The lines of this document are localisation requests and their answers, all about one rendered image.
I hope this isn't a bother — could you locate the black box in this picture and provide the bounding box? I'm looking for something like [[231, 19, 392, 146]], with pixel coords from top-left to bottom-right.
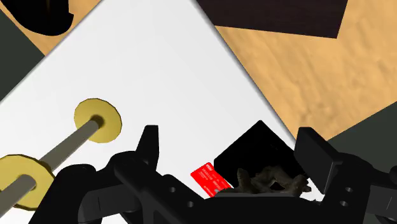
[[213, 120, 307, 191]]

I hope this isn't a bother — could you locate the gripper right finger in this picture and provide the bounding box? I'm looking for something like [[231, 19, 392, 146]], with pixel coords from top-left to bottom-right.
[[293, 127, 397, 224]]

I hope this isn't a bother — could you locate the red card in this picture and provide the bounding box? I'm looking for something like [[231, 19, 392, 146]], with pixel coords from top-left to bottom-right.
[[190, 162, 233, 199]]

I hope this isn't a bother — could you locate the grey rod with yellow discs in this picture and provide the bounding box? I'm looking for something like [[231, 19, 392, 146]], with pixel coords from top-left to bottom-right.
[[0, 97, 123, 212]]

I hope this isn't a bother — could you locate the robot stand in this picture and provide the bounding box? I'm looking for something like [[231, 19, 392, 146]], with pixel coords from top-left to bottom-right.
[[2, 0, 75, 37]]

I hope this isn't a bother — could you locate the dark brown wooden cabinet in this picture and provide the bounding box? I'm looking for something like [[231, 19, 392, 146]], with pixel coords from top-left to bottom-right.
[[196, 0, 349, 39]]

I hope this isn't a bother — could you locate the dark brown gnarled figure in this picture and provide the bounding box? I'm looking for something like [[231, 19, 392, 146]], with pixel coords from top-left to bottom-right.
[[228, 165, 313, 197]]

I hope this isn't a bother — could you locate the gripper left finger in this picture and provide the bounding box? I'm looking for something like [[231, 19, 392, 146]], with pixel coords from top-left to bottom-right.
[[29, 125, 206, 224]]

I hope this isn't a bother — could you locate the white table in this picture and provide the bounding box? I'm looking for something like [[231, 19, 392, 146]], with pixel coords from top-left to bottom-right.
[[0, 0, 325, 224]]

